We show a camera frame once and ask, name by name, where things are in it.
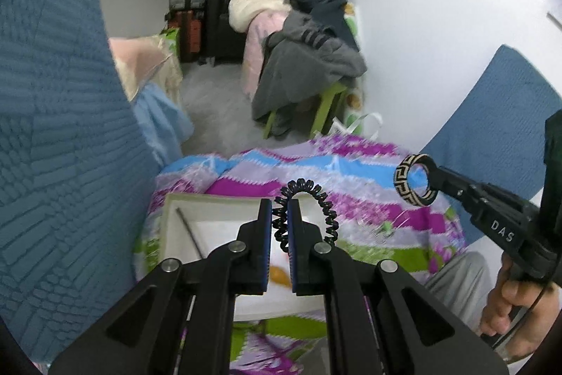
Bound green shopping bag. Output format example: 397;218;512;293
160;28;181;64

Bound white tray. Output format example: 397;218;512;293
160;193;328;321

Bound thin metal hair stick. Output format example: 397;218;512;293
176;207;205;259

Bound black cable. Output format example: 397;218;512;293
483;283;549;358

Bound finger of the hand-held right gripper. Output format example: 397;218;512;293
425;161;488;199
432;182;484;218

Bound red and black suitcase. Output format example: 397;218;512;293
166;10;205;64

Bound colourful striped floral blanket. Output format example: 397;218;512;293
132;135;468;375

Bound green plastic stool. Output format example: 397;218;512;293
263;83;347;141

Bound person's grey pants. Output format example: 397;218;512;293
421;252;497;327

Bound pink and beige bedding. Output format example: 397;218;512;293
109;34;183;103

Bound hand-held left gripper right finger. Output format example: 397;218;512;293
287;199;510;375

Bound black patterned bangle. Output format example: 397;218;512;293
394;154;437;206

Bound person's right hand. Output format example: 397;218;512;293
481;260;562;362

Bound cream fleece garment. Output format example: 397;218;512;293
228;0;290;35

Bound grey hoodie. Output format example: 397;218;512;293
251;12;367;136

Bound black spiral hair tie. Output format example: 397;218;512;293
272;178;340;253

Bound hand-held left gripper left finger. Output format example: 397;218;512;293
48;199;273;375

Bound blue quilted cushion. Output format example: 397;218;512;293
419;45;562;244
0;0;163;362

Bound pink fleece blanket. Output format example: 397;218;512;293
243;12;286;95

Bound light blue cloth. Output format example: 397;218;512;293
132;83;194;167

